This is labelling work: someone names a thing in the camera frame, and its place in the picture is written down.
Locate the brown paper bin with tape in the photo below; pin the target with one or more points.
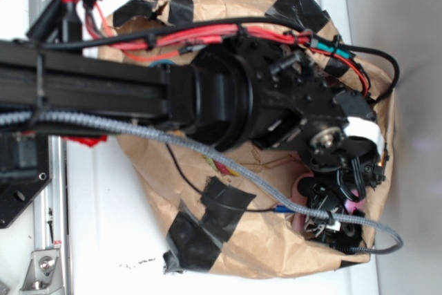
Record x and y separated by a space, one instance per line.
219 223

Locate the aluminium rail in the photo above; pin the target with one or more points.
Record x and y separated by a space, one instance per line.
50 213

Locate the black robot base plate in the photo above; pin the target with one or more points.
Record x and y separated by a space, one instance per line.
25 171

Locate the metal corner bracket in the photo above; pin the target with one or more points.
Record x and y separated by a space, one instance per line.
44 274

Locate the multicoloured rope toy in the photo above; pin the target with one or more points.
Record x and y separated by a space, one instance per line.
214 164

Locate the blue rubber ball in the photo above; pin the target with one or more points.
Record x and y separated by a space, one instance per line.
164 62

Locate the white tray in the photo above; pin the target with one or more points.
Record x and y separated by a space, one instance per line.
117 248

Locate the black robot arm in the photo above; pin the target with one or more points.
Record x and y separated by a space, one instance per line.
242 90

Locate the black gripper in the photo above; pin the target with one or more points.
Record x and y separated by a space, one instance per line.
342 144

